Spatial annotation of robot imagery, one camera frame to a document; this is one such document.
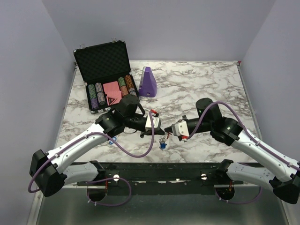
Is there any metal key organizer red handle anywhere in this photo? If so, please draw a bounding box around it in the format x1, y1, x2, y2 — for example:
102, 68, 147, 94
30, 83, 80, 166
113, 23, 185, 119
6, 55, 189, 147
159, 137, 167, 150

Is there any blue tagged key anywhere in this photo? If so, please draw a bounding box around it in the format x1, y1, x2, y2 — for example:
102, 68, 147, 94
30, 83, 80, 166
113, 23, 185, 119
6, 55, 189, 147
160, 143, 167, 150

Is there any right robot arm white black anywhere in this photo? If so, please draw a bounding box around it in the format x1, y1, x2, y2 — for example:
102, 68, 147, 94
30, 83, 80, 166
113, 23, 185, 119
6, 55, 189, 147
165, 98, 300, 204

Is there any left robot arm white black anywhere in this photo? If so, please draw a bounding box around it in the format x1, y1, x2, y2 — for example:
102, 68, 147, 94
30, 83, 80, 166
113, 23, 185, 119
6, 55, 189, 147
28, 94, 165, 197

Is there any purple metronome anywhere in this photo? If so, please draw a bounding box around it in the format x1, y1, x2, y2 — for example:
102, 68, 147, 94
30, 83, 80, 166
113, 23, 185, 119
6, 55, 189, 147
138, 67, 157, 98

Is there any key with blue tag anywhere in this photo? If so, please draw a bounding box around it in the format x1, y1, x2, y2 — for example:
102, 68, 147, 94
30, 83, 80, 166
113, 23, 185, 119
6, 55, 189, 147
109, 136, 117, 145

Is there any pink playing card deck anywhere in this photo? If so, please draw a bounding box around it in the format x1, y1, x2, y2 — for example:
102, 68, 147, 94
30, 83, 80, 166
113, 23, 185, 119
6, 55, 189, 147
103, 81, 122, 103

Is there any black poker chip case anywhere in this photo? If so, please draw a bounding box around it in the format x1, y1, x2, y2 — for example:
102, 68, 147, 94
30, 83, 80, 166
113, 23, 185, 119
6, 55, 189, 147
73, 40, 139, 114

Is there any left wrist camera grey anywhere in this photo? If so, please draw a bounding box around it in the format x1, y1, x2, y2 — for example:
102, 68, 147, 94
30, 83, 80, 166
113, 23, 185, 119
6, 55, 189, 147
145, 116, 161, 131

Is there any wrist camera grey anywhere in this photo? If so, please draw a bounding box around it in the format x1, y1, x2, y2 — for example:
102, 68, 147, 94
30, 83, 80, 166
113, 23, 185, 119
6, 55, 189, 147
171, 120, 189, 141
145, 116, 161, 131

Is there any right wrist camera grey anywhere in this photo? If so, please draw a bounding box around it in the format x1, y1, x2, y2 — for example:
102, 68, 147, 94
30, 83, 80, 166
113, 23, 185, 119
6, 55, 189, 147
171, 120, 189, 141

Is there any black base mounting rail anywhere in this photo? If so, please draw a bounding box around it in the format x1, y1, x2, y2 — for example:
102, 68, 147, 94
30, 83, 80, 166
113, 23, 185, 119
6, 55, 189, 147
78, 160, 235, 195

